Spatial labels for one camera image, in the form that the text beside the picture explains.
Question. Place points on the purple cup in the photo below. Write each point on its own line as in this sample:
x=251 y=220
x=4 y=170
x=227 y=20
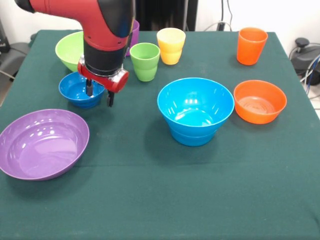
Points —
x=135 y=32

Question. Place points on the black pedestal column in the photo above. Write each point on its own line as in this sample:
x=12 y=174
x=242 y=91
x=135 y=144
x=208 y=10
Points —
x=165 y=12

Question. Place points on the large light blue bowl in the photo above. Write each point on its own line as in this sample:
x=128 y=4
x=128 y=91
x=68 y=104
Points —
x=195 y=100

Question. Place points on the dark blue ribbed bowl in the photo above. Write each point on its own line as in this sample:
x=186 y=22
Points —
x=75 y=92

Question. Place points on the large purple bowl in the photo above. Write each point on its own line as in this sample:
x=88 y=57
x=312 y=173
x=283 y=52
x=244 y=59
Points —
x=45 y=150

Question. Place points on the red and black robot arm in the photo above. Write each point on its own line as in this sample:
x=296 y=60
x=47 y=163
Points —
x=105 y=25

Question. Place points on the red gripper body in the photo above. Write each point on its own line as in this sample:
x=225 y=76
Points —
x=117 y=83

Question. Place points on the black floor stand base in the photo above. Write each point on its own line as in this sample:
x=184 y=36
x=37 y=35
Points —
x=17 y=53
x=303 y=53

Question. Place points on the orange bowl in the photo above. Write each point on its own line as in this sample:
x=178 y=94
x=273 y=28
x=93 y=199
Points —
x=260 y=102

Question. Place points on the dark green tablecloth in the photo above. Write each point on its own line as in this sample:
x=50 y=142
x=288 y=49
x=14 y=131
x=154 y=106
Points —
x=160 y=175

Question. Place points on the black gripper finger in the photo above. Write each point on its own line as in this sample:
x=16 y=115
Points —
x=110 y=99
x=89 y=88

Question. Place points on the orange cup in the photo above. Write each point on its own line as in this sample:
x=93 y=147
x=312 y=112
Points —
x=251 y=50

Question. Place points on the yellow cup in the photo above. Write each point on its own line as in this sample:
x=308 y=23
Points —
x=171 y=47

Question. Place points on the small light blue bowl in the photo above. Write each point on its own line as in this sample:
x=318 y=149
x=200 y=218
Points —
x=192 y=140

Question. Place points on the green cup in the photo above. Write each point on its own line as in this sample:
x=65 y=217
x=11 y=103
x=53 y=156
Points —
x=145 y=65

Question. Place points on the large green bowl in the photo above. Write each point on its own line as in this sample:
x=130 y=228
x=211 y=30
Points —
x=70 y=50

